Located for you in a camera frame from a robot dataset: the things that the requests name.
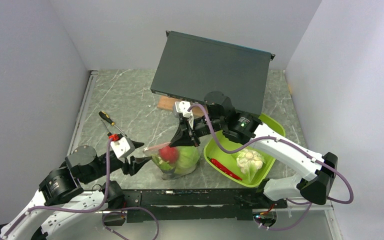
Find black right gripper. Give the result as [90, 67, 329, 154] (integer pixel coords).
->
[169, 114, 225, 148]

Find green cabbage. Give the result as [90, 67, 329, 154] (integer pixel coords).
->
[174, 146, 200, 175]

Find red tomato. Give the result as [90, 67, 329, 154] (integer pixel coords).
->
[158, 146, 179, 164]

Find clear zip top bag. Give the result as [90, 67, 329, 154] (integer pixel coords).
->
[142, 142, 201, 181]

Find green celery stalks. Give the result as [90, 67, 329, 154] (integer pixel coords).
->
[151, 155, 176, 175]

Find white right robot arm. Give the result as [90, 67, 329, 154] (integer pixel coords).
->
[169, 91, 338, 208]

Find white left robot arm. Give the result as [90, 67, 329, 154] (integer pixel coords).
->
[0, 137, 150, 240]

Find green plastic tray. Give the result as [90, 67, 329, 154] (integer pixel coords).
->
[203, 112, 286, 189]

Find black yellow screwdriver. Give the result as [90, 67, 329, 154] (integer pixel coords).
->
[98, 111, 128, 137]
[100, 119, 112, 137]

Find wooden block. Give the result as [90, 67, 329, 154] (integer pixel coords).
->
[157, 96, 204, 118]

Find long red chili pepper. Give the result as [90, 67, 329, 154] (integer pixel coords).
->
[210, 158, 243, 181]

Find white cauliflower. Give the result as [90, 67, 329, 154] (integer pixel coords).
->
[232, 148, 266, 182]

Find dark rack server chassis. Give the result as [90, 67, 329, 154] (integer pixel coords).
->
[150, 30, 275, 116]

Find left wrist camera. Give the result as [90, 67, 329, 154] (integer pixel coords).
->
[108, 134, 135, 160]

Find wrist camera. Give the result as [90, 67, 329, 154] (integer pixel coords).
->
[173, 101, 194, 128]
[108, 134, 135, 160]

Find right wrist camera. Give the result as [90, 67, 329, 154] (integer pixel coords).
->
[173, 101, 194, 128]

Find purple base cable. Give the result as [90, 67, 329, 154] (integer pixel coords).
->
[101, 207, 161, 240]

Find aluminium rail left edge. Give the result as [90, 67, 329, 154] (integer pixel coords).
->
[67, 70, 99, 155]

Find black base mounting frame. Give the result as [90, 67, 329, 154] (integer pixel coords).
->
[108, 188, 287, 223]

